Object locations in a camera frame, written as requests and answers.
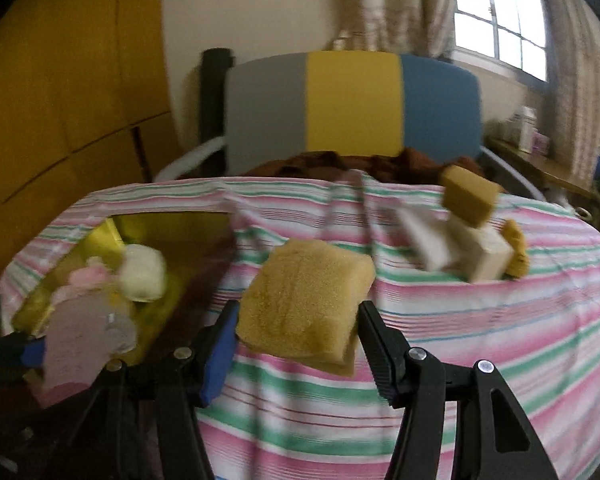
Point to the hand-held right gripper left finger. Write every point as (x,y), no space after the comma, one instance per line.
(220,355)

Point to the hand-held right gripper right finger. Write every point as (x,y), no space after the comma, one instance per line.
(376,346)

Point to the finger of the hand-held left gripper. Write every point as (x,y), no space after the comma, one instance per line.
(32,355)

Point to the pale pink sponge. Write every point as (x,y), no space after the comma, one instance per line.
(80,345)

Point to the large yellow sponge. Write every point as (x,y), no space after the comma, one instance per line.
(300,300)

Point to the gold tin box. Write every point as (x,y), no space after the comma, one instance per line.
(180,240)

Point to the striped bedsheet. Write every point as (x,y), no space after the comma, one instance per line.
(480,335)

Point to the cream round sponge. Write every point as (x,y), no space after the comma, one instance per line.
(142,272)

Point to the white sponge block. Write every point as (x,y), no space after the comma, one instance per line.
(427,240)
(482,255)

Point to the small yellow sponge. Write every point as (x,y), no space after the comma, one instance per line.
(517,255)

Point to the tan sponge block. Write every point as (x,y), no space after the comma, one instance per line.
(470,195)

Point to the brown blanket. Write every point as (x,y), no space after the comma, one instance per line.
(320,162)

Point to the grey yellow blue headboard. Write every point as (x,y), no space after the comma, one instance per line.
(355,105)

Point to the wooden desk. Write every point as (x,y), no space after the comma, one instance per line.
(555,170)

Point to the pink box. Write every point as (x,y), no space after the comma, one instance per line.
(541,144)

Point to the white box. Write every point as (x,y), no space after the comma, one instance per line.
(526,127)

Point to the yellow wardrobe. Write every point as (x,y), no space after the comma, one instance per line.
(55,85)

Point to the beige patterned curtain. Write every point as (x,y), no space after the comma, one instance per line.
(585,85)
(395,5)

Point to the window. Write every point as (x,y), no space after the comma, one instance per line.
(505,15)

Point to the white bed rail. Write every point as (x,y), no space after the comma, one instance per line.
(190,160)

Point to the grey bed rail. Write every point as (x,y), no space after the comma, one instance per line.
(515,172)

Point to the black bed post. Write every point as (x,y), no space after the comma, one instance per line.
(215,110)

